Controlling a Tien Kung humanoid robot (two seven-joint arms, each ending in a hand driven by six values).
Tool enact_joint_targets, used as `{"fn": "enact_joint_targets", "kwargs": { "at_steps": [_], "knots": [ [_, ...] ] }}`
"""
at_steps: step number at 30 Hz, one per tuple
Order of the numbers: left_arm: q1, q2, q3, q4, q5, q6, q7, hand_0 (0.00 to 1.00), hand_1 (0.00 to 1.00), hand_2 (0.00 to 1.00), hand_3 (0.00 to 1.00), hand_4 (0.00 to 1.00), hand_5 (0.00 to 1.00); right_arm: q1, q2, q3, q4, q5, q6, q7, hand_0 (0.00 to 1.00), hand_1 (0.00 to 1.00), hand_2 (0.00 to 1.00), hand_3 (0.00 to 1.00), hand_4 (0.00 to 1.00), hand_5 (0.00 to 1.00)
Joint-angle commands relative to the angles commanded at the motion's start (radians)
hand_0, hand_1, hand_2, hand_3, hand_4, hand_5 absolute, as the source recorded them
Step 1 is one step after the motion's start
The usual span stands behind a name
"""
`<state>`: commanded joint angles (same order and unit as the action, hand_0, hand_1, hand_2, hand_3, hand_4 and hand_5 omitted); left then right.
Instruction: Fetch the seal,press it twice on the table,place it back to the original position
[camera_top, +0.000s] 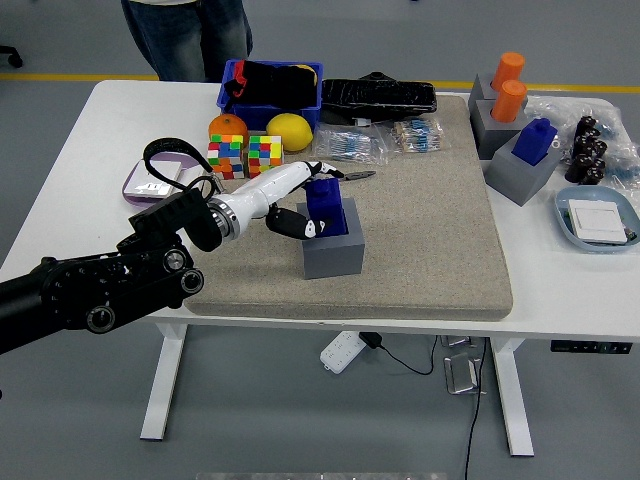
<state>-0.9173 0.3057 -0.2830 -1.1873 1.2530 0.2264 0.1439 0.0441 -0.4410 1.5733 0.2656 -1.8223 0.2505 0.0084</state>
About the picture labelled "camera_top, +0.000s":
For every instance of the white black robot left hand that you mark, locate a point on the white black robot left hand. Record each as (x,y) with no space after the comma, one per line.
(270,187)

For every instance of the blue square seal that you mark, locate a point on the blue square seal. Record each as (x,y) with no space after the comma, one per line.
(532,142)
(330,200)

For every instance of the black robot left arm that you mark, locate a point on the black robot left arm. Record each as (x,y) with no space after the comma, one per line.
(125,280)

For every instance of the grey cube seal holder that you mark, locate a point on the grey cube seal holder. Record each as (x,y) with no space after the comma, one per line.
(332,260)
(510,175)
(487,130)
(480,87)

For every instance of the orange cylinder seal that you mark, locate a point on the orange cylinder seal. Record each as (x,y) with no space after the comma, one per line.
(507,67)
(509,102)

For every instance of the colourful puzzle cube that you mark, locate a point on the colourful puzzle cube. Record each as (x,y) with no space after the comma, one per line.
(225,150)
(270,150)

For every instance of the yellow lemon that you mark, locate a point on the yellow lemon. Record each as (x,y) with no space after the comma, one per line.
(290,131)

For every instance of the blue plastic bin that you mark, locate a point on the blue plastic bin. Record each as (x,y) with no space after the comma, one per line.
(260,116)

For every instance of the orange fruit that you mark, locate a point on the orange fruit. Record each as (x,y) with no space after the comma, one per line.
(227,125)

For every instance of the black pen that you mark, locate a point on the black pen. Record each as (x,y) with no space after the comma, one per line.
(360,175)

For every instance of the clear bag blue resistors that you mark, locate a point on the clear bag blue resistors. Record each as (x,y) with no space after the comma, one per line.
(350,142)

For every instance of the black red cloth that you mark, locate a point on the black red cloth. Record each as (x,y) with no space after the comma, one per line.
(275,82)

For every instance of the yellow object in bin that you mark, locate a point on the yellow object in bin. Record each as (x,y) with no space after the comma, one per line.
(314,76)

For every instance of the purple tray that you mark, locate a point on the purple tray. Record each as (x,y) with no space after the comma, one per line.
(129,196)

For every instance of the clear bag mixed resistors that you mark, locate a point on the clear bag mixed resistors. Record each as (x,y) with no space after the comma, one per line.
(417,135)

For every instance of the grey-brown foam mat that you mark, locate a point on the grey-brown foam mat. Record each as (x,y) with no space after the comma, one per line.
(425,240)

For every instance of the white power strip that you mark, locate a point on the white power strip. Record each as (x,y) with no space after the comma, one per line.
(340,352)

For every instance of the person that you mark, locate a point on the person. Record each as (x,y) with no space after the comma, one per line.
(175,35)

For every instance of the white table leg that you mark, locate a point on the white table leg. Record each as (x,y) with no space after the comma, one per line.
(162,390)
(515,400)

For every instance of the black chair base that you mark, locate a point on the black chair base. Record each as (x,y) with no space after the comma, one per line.
(12,57)

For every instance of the light blue tray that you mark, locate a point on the light blue tray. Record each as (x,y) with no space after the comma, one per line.
(567,200)

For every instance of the clear plastic bag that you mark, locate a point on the clear plastic bag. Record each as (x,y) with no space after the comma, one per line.
(560,110)

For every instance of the clear bag blue parts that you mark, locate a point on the clear bag blue parts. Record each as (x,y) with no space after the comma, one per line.
(625,160)

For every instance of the black table control panel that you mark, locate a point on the black table control panel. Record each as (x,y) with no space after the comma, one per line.
(590,347)

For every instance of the green circuit board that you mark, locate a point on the green circuit board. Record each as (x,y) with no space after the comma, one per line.
(631,234)

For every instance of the white wall socket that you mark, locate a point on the white wall socket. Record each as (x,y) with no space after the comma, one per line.
(165,171)

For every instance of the small metal floor bracket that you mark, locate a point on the small metal floor bracket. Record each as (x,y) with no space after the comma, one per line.
(457,341)

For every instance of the large metal floor bracket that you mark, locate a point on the large metal floor bracket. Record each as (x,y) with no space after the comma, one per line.
(462,375)

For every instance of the white switch panel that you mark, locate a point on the white switch panel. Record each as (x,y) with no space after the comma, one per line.
(597,220)

